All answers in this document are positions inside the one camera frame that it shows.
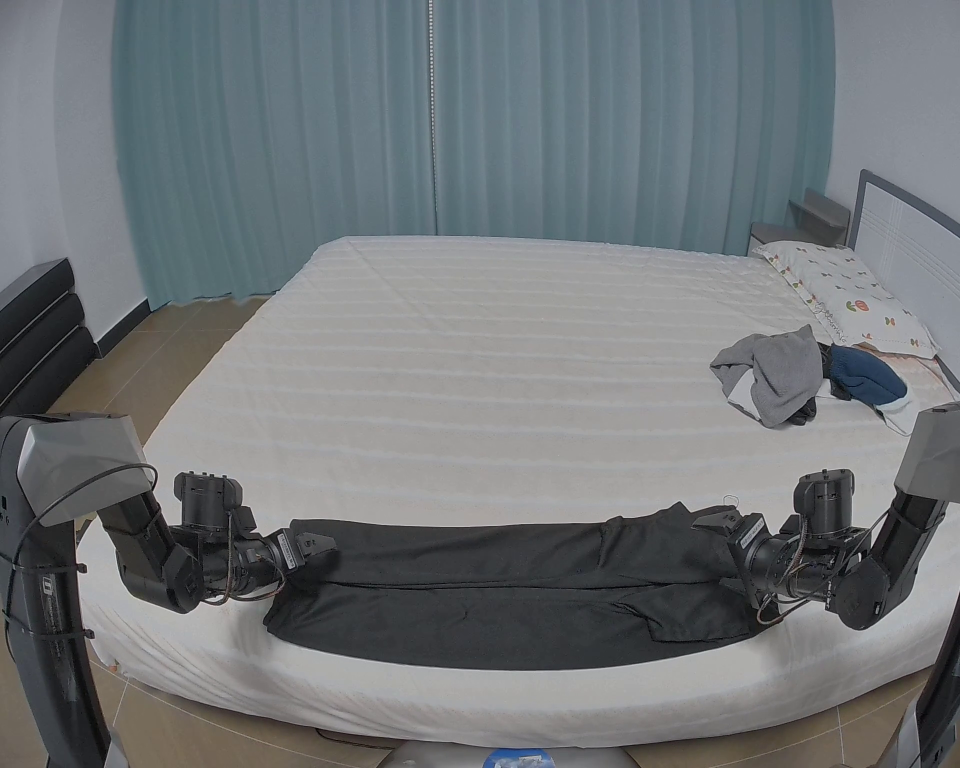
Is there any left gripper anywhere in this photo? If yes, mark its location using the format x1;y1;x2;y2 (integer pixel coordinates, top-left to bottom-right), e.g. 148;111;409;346
224;527;341;599

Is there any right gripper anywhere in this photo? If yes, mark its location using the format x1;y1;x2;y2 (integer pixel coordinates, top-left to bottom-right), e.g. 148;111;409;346
690;509;809;603

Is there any black T-shirt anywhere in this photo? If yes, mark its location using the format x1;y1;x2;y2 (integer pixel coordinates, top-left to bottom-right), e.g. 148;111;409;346
261;501;759;668

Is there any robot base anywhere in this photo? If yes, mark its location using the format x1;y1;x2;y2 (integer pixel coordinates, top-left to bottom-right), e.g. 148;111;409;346
386;738;637;768

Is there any pile of clothes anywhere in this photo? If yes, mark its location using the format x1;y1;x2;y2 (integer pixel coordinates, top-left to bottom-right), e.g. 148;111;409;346
709;323;921;437

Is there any bed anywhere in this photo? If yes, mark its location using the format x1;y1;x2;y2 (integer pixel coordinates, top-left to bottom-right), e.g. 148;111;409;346
73;168;960;748

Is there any white printed pillow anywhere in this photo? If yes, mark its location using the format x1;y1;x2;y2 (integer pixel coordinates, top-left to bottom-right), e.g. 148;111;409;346
752;240;943;358

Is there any grey bedside table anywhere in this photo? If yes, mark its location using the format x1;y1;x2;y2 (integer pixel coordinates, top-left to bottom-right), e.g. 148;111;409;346
748;187;853;253

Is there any black padded cabinet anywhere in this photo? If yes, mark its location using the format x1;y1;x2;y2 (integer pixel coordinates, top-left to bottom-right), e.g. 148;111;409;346
0;256;98;418

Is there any blue-green curtain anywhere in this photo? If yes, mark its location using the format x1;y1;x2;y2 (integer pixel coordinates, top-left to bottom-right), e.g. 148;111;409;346
430;0;838;258
112;0;441;310

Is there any black cable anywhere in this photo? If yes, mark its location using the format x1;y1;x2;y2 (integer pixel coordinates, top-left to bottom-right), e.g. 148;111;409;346
313;726;395;753
30;462;161;531

